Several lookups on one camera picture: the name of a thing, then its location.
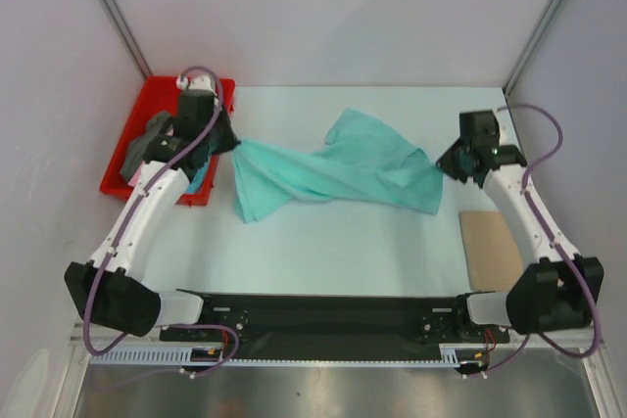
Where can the folded beige t shirt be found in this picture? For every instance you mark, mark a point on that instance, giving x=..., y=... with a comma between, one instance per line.
x=493, y=261

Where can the pink t shirt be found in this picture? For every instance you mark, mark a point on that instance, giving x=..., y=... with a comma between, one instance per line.
x=134, y=178

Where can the left aluminium corner post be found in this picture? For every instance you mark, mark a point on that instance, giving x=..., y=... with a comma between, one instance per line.
x=120, y=24

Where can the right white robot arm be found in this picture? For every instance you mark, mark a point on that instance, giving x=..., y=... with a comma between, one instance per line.
x=558, y=288

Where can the mint green t shirt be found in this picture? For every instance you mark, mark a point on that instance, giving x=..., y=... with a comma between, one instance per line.
x=363, y=159

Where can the red plastic bin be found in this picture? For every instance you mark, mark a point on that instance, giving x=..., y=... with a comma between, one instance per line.
x=159, y=93

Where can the grey t shirt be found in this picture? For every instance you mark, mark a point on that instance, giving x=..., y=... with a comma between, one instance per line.
x=155, y=123

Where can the blue t shirt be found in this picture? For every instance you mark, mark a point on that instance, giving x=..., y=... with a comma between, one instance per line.
x=204, y=177

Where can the right aluminium corner post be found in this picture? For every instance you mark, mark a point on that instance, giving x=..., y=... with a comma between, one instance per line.
x=538, y=32

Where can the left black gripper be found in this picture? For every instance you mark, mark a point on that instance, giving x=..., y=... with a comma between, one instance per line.
x=229, y=141

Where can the aluminium corner post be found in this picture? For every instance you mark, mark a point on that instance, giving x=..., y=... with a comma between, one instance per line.
x=120, y=24
x=538, y=32

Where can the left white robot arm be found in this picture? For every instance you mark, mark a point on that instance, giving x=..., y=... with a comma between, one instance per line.
x=108, y=290

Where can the white slotted cable duct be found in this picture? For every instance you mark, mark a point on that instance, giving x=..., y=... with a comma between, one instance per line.
x=446, y=357

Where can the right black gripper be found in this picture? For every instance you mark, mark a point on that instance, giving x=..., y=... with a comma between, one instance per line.
x=446, y=164

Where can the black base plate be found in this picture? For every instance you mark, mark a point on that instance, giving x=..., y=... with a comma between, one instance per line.
x=336, y=328

